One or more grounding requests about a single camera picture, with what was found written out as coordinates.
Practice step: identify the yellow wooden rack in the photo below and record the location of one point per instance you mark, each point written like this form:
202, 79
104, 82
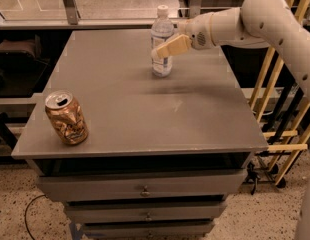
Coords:
280, 106

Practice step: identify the grey drawer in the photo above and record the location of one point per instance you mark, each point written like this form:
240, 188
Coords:
148, 230
145, 212
141, 185

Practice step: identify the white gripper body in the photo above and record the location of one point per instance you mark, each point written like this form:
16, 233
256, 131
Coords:
199, 32

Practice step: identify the clear plastic water bottle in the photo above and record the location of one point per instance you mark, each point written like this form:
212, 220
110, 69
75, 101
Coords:
161, 30

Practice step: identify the orange soda can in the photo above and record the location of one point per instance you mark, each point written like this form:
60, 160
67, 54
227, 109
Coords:
66, 117

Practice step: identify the metal window frame rail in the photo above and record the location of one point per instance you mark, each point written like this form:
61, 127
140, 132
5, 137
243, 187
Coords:
92, 14

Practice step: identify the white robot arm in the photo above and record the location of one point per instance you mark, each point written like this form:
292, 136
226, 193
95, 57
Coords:
254, 24

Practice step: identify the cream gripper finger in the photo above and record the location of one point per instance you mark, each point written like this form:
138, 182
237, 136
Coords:
175, 45

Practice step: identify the middle grey drawer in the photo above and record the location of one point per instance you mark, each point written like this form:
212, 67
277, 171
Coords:
145, 212

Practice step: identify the top grey drawer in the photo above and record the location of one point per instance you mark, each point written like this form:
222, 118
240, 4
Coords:
141, 185

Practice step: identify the bottom grey drawer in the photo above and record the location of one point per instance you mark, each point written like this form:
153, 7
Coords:
148, 230

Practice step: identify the grey drawer cabinet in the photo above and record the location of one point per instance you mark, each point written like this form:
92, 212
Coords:
196, 119

